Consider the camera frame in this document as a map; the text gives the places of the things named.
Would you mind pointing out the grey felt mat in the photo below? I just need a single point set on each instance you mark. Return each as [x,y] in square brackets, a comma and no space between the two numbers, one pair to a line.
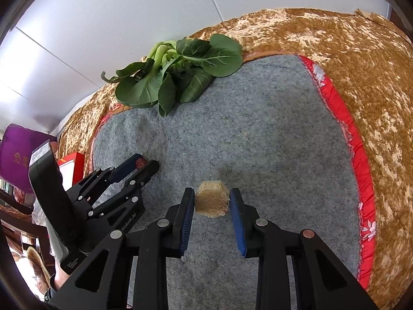
[264,130]

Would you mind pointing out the red white gift box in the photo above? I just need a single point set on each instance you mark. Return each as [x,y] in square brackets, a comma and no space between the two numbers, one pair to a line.
[71,169]

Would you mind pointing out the wrinkled red jujube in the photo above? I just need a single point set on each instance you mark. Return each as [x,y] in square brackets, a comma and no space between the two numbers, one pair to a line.
[141,163]

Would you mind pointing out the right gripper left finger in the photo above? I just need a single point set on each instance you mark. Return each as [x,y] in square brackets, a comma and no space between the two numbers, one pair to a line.
[102,280]

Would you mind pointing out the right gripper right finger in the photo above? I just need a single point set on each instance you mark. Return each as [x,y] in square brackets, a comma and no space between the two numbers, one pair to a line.
[321,280]

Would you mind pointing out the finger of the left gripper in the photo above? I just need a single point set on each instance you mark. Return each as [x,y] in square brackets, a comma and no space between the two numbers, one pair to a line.
[127,205]
[92,187]

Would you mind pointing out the dark wooden chair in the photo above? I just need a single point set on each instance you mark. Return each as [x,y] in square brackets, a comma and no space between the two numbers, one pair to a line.
[22,233]

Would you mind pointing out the golden velvet tablecloth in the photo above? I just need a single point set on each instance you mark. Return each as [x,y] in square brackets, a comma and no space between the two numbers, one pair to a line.
[369,63]

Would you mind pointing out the green bok choy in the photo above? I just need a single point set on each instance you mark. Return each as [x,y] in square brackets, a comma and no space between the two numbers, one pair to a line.
[176,72]

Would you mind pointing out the purple bag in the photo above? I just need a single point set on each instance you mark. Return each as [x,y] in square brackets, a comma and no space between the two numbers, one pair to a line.
[17,145]

